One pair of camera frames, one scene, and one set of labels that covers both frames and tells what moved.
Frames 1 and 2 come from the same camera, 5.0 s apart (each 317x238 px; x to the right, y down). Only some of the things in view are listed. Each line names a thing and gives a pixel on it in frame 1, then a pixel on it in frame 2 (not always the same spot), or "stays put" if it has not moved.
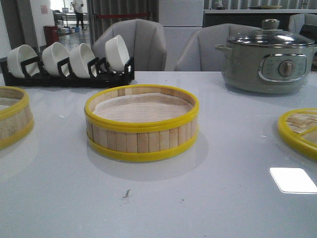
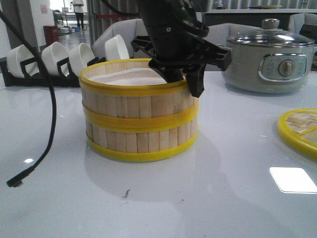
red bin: (51, 32) stays put
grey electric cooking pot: (265, 69) stays put
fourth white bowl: (116, 53) stays put
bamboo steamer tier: (16, 121) to (132, 92)
